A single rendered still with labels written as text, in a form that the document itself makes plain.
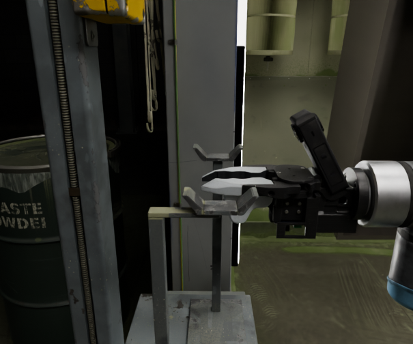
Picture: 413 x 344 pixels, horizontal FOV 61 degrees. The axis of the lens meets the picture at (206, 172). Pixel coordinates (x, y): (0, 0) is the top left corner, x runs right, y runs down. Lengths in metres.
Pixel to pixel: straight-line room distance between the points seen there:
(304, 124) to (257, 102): 2.29
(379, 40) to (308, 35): 1.54
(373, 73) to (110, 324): 1.16
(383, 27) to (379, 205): 0.96
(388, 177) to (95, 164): 0.37
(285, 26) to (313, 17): 0.45
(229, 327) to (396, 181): 0.37
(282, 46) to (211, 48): 1.59
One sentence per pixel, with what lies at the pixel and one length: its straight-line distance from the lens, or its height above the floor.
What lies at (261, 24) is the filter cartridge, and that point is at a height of 1.44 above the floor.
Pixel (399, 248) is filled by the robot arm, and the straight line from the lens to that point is 0.59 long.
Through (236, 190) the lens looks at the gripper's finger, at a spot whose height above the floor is 1.09.
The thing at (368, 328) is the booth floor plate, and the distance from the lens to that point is 1.96.
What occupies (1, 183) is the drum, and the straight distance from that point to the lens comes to 1.46.
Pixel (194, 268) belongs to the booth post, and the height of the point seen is 0.64.
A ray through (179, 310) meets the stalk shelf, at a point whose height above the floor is 0.79.
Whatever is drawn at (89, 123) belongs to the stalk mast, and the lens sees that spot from 0.45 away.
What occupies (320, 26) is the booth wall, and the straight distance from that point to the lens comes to 2.91.
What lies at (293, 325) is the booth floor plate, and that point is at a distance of 1.86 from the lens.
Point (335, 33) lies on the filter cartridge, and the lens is 2.64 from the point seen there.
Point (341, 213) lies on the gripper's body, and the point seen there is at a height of 1.05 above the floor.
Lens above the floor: 1.25
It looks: 18 degrees down
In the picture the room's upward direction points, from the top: straight up
